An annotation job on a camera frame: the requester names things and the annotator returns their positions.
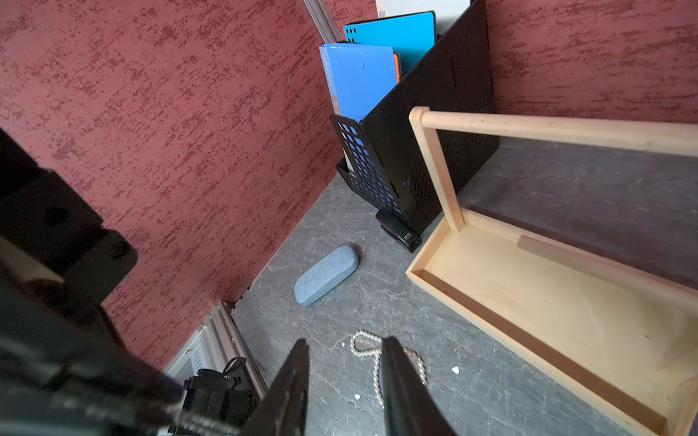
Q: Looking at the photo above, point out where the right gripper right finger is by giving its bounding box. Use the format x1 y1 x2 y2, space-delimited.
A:
380 337 456 435

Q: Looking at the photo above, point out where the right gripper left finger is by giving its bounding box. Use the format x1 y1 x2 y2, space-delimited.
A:
240 339 310 435

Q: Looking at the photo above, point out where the pearl necklace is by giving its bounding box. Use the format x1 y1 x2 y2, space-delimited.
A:
348 329 429 411

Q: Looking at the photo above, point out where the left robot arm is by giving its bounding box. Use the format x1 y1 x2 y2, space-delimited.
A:
1 134 257 435

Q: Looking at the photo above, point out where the wooden jewelry display stand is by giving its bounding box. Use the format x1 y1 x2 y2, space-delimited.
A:
407 113 697 435

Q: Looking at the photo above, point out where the blue-grey glasses case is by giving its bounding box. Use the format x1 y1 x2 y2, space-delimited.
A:
294 245 359 306

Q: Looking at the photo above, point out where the black stapler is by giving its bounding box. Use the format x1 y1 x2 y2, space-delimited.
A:
376 209 422 253

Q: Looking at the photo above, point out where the black mesh file organizer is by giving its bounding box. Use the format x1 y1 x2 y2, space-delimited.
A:
330 1 499 235

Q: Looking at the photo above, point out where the teal folder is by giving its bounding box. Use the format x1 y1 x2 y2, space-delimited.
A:
344 11 436 74

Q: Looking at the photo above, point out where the aluminium rail frame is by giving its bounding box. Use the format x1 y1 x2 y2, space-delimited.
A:
165 301 268 400

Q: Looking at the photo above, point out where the left aluminium corner post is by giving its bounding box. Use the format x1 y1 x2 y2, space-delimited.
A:
304 0 344 44

